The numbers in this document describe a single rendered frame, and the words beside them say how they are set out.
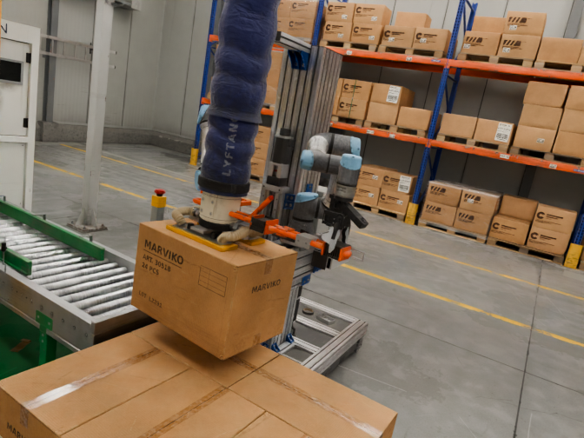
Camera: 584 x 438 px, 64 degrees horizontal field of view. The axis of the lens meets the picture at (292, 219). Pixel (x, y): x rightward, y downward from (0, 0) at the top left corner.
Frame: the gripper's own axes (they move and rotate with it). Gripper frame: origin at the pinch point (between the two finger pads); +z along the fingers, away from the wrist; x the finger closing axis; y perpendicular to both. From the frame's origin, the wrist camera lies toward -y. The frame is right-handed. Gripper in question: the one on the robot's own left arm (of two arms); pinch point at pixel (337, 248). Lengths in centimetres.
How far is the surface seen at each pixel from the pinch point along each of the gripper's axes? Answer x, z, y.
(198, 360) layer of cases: 13, 66, 49
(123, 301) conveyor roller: 3, 67, 116
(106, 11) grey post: -151, -107, 383
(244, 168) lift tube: 1, -20, 50
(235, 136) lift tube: 6, -32, 53
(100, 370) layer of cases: 48, 66, 68
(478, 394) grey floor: -176, 121, -43
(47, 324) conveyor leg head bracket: 37, 76, 128
